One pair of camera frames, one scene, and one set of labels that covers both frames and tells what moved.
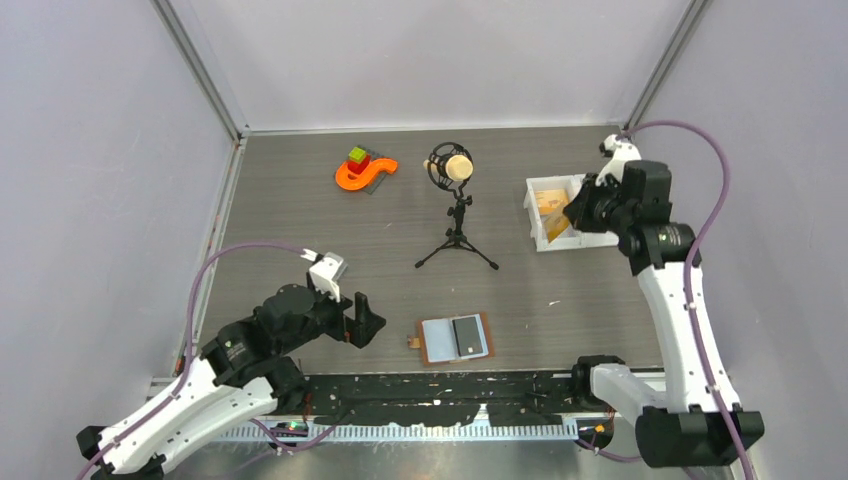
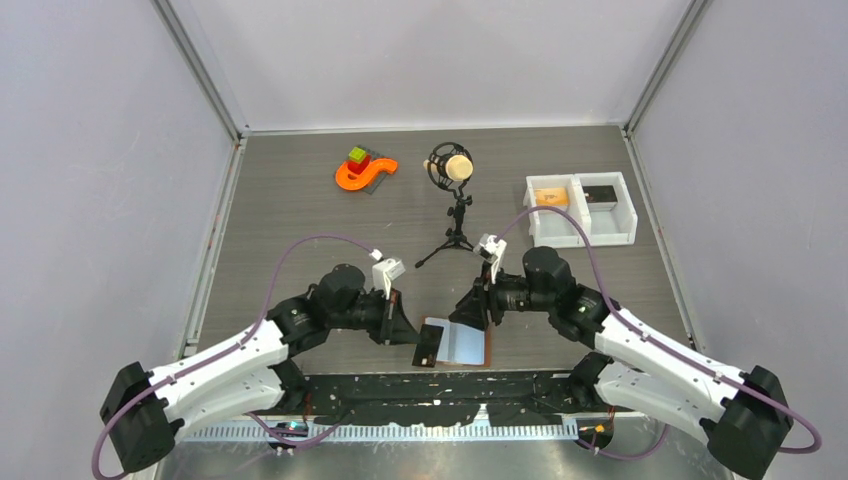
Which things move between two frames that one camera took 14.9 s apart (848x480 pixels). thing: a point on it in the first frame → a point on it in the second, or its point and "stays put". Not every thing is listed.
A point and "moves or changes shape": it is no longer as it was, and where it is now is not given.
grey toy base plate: x=372 y=157 stays put
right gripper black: x=575 y=211 → x=473 y=309
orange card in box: x=551 y=201 stays put
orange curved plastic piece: x=354 y=182 stays put
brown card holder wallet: x=452 y=340 moves or changes shape
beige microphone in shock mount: x=450 y=165 stays put
